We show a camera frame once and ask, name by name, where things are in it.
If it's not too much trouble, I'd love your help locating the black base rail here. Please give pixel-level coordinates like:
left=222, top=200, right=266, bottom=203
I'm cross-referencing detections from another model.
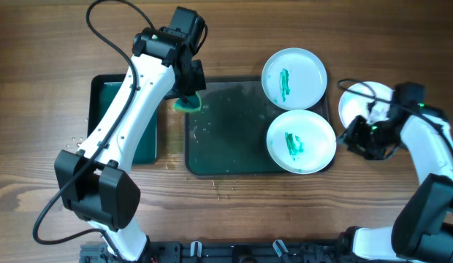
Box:
left=79, top=239, right=359, bottom=263

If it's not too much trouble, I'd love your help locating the white plate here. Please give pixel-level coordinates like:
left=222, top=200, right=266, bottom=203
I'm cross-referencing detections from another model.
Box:
left=261, top=47, right=327, bottom=110
left=338, top=83, right=390, bottom=128
left=266, top=110, right=337, bottom=175

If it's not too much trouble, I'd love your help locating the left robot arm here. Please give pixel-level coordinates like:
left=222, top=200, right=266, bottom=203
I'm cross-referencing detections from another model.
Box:
left=54, top=7, right=208, bottom=262

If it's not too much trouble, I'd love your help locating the large dark serving tray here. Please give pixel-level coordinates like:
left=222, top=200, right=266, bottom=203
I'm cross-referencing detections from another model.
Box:
left=183, top=75, right=335, bottom=179

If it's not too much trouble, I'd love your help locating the small dark green water tray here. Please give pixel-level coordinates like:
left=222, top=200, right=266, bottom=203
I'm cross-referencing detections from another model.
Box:
left=87, top=74, right=158, bottom=165

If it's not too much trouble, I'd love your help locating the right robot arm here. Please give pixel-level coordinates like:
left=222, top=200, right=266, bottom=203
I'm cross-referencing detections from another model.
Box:
left=339, top=82, right=453, bottom=262

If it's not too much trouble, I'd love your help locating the green yellow sponge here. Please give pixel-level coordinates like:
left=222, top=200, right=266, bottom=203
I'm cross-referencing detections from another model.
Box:
left=172, top=93, right=202, bottom=113

